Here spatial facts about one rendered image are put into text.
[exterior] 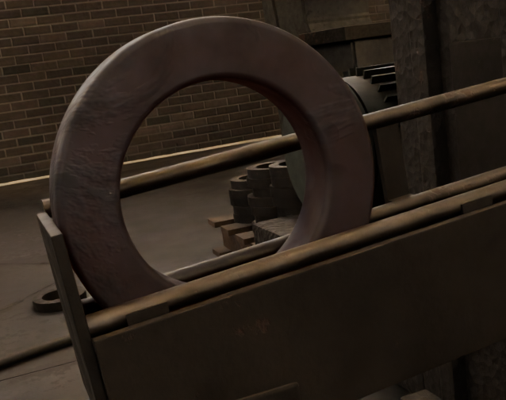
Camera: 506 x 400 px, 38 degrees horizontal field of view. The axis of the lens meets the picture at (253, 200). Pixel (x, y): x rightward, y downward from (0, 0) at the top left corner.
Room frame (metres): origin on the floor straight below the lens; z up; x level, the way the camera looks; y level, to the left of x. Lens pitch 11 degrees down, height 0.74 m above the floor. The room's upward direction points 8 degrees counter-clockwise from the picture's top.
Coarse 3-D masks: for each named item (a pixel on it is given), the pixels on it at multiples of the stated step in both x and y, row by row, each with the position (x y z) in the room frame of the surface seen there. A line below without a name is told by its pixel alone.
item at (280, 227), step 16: (384, 64) 1.94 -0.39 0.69; (352, 80) 1.87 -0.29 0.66; (368, 80) 1.87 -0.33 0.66; (384, 80) 1.86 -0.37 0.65; (368, 96) 1.80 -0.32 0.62; (384, 96) 1.81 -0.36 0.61; (368, 112) 1.77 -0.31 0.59; (288, 128) 1.99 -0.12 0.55; (400, 128) 1.77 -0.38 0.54; (288, 160) 2.01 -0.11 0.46; (304, 160) 1.91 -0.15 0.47; (304, 176) 1.93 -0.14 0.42; (304, 192) 1.94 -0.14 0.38; (256, 224) 2.21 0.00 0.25; (272, 224) 2.17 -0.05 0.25; (288, 224) 2.14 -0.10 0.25; (256, 240) 2.20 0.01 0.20; (400, 384) 1.48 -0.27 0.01; (416, 384) 1.41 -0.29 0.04
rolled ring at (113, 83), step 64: (128, 64) 0.38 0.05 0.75; (192, 64) 0.39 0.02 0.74; (256, 64) 0.40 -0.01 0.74; (320, 64) 0.42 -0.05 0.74; (64, 128) 0.37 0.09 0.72; (128, 128) 0.38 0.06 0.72; (320, 128) 0.42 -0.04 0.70; (64, 192) 0.36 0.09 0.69; (320, 192) 0.42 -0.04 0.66; (128, 256) 0.37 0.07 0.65
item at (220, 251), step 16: (240, 176) 2.82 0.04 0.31; (256, 176) 2.50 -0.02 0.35; (272, 176) 2.29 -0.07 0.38; (288, 176) 2.24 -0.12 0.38; (240, 192) 2.69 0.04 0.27; (256, 192) 2.51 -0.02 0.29; (272, 192) 2.29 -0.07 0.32; (288, 192) 2.24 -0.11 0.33; (240, 208) 2.71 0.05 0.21; (256, 208) 2.49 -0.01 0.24; (272, 208) 2.46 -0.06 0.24; (288, 208) 2.27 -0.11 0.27; (224, 224) 2.81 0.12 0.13; (240, 224) 2.71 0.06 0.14; (224, 240) 2.87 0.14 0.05; (240, 240) 2.50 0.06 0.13
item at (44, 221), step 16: (48, 224) 0.37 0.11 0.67; (48, 240) 0.36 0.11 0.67; (64, 240) 0.34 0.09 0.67; (48, 256) 0.40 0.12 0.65; (64, 256) 0.34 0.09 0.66; (64, 272) 0.34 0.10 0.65; (64, 288) 0.34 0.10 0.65; (64, 304) 0.38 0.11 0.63; (80, 304) 0.34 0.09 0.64; (80, 320) 0.34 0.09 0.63; (80, 336) 0.34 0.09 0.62; (80, 352) 0.36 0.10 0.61; (80, 368) 0.40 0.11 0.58; (96, 368) 0.34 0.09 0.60; (96, 384) 0.34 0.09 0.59
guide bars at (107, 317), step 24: (480, 192) 0.43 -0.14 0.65; (504, 192) 0.43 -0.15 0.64; (408, 216) 0.41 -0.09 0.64; (432, 216) 0.42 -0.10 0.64; (456, 216) 0.43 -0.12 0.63; (336, 240) 0.40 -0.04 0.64; (360, 240) 0.40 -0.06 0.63; (264, 264) 0.38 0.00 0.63; (288, 264) 0.38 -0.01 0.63; (168, 288) 0.37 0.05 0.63; (192, 288) 0.36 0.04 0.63; (216, 288) 0.37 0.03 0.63; (96, 312) 0.35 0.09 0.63; (120, 312) 0.35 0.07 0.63; (144, 312) 0.35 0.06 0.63; (168, 312) 0.36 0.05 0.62; (96, 336) 0.35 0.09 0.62
